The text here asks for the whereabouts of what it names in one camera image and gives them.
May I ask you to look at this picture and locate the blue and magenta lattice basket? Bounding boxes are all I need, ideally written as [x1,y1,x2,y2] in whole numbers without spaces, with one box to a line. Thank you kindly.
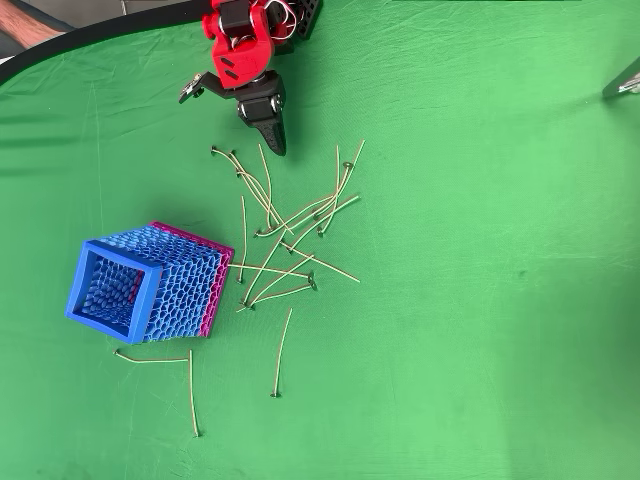
[63,220,235,346]

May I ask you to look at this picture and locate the green fabric backdrop black rim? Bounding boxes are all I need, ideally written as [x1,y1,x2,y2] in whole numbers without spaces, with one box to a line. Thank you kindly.
[0,0,640,480]

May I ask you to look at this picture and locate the chrome metal stand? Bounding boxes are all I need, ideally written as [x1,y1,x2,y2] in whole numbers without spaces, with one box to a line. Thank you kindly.
[601,53,640,100]

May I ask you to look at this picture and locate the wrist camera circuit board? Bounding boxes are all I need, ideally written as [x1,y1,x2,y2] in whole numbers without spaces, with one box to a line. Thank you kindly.
[178,72,221,105]

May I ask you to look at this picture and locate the red white servo cable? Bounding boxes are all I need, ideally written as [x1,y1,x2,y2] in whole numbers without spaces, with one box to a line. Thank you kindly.
[264,0,297,40]

